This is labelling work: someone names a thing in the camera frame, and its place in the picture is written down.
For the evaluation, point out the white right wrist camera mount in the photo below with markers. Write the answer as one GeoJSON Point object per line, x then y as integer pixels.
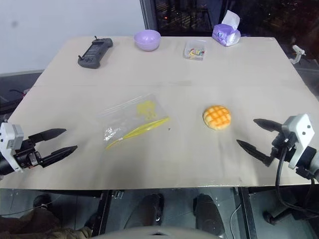
{"type": "Point", "coordinates": [302, 129]}

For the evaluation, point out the brown crumpled cloth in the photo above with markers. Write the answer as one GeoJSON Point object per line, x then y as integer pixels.
{"type": "Point", "coordinates": [37, 225]}

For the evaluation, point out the black metal table leg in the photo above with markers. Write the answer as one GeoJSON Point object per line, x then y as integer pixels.
{"type": "Point", "coordinates": [246, 214]}
{"type": "Point", "coordinates": [101, 214]}

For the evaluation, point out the dark glass window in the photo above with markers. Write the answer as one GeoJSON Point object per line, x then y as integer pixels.
{"type": "Point", "coordinates": [199, 15]}

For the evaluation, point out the black chair caster base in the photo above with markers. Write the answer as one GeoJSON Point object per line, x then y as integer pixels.
{"type": "Point", "coordinates": [281, 216]}

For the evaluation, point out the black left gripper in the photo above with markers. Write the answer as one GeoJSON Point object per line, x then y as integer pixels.
{"type": "Point", "coordinates": [30, 158]}

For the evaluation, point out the clear yellow-zip plastic bag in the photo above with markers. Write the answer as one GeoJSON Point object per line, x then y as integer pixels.
{"type": "Point", "coordinates": [129, 117]}

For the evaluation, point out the white clamp bracket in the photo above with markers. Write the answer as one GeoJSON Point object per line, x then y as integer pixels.
{"type": "Point", "coordinates": [297, 54]}

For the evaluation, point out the grey robot torso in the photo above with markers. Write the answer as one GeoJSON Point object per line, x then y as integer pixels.
{"type": "Point", "coordinates": [149, 234]}

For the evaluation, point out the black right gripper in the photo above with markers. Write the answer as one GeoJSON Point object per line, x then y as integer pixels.
{"type": "Point", "coordinates": [282, 145]}

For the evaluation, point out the dark rounded shape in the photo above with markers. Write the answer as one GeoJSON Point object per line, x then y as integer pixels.
{"type": "Point", "coordinates": [153, 207]}
{"type": "Point", "coordinates": [208, 211]}

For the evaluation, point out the clear box with coloured clips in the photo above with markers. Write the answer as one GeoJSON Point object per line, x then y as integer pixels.
{"type": "Point", "coordinates": [195, 51]}

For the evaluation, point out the purple tissue pack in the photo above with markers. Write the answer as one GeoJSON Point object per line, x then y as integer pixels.
{"type": "Point", "coordinates": [228, 35]}

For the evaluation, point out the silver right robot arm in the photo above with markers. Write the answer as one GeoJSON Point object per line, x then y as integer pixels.
{"type": "Point", "coordinates": [311, 158]}

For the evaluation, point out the purple plastic bowl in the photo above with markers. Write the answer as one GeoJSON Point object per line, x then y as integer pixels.
{"type": "Point", "coordinates": [147, 39]}

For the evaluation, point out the black handheld remote controller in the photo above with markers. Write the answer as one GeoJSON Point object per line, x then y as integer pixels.
{"type": "Point", "coordinates": [94, 53]}

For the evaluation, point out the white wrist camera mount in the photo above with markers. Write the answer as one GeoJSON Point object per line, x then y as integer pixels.
{"type": "Point", "coordinates": [10, 135]}
{"type": "Point", "coordinates": [302, 129]}

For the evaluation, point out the round golden pineapple bun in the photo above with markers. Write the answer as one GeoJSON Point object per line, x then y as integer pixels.
{"type": "Point", "coordinates": [216, 117]}

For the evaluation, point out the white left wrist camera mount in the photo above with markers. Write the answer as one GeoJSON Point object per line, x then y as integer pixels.
{"type": "Point", "coordinates": [10, 135]}

